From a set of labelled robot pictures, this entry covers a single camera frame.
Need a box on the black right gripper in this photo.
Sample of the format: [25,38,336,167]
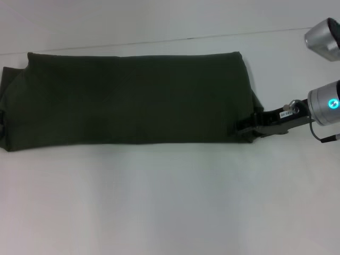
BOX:
[235,99,312,140]

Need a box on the dark green FREE t-shirt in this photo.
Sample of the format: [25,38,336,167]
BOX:
[0,50,265,154]

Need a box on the silver angled cable plug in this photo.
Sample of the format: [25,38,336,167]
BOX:
[282,99,299,113]

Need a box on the straight silver plug grey cable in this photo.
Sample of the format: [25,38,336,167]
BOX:
[309,121,340,145]

